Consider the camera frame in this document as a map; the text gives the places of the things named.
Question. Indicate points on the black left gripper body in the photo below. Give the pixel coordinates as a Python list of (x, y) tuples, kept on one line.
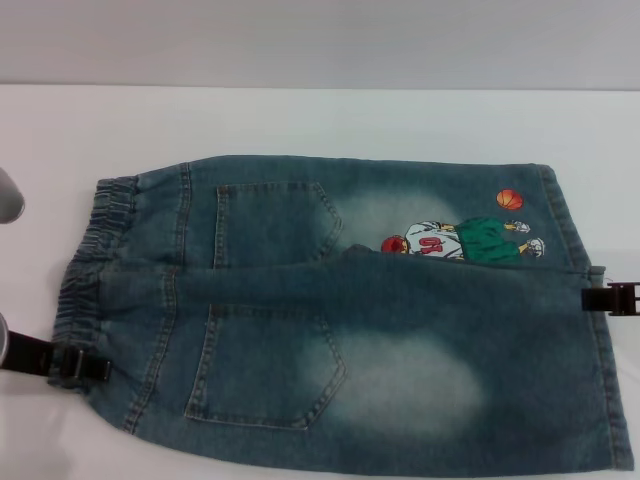
[(32, 352)]

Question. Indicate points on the silver black wrist camera box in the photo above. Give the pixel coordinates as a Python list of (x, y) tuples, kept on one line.
[(9, 197)]

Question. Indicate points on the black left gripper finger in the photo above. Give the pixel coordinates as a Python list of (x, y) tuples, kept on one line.
[(92, 371)]

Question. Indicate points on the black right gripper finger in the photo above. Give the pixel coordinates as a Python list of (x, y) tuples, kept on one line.
[(622, 300)]

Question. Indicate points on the blue denim shorts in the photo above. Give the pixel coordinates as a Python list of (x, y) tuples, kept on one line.
[(380, 340)]

